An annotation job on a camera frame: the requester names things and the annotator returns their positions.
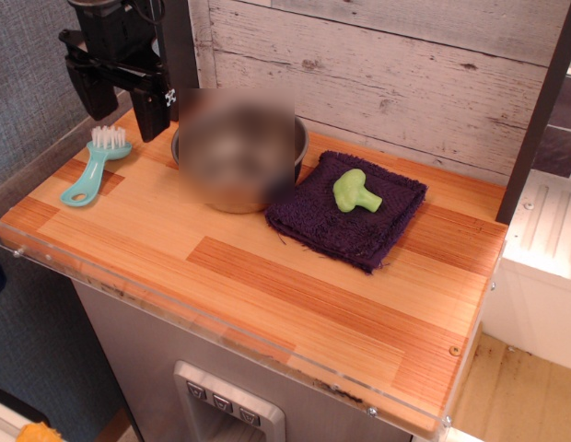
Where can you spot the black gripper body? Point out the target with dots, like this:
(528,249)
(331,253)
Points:
(118,38)

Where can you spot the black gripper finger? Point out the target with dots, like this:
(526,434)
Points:
(97,94)
(152,112)

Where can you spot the teal dish brush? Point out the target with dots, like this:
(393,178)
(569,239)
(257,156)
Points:
(107,143)

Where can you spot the dark purple folded cloth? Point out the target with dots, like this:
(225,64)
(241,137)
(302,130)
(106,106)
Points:
(359,237)

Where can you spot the stainless steel bowl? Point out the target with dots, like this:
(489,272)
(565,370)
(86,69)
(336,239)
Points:
(240,162)

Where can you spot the clear acrylic edge guard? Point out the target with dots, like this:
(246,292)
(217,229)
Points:
(420,424)

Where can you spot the green toy broccoli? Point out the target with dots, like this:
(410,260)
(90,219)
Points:
(350,192)

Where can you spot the grey toy fridge cabinet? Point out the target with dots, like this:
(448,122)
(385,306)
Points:
(142,348)

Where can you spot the silver dispenser button panel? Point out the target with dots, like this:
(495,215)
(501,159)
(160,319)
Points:
(216,410)

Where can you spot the orange object bottom left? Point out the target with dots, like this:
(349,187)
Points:
(38,432)

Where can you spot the white toy sink unit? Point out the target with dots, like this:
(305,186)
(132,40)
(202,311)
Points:
(529,304)

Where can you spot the dark left frame post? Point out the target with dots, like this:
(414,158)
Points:
(176,46)

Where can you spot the dark frame post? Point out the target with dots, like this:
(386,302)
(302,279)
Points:
(176,46)
(540,117)

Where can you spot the dark right frame post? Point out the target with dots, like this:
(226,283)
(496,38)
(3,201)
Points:
(540,117)

